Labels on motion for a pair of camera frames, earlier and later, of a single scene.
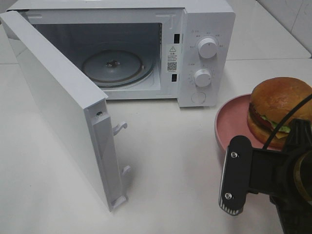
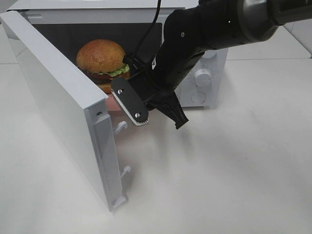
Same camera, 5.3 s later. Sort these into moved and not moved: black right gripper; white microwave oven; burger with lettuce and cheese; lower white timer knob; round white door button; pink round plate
Moved: burger with lettuce and cheese; black right gripper; pink round plate
Not moved: lower white timer knob; round white door button; white microwave oven
